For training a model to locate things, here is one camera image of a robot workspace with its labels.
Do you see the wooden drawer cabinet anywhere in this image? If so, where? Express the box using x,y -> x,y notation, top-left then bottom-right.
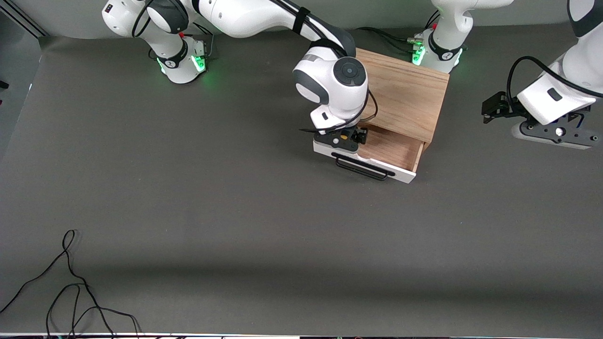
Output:
355,47 -> 450,163

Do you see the black base cable silver plug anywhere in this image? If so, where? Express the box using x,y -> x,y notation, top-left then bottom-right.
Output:
357,26 -> 423,52

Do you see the dark grey table mat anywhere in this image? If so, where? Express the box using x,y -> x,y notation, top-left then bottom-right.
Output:
0,21 -> 603,336

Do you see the white drawer with black handle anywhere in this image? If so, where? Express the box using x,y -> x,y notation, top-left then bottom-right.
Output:
313,123 -> 425,185

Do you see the black metal frame rail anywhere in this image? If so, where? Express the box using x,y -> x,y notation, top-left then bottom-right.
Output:
0,8 -> 48,39

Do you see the black base cable bundle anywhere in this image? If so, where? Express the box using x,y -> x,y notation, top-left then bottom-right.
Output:
179,19 -> 215,60

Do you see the thin black loose cable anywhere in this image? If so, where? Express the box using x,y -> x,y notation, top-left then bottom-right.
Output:
0,229 -> 142,339

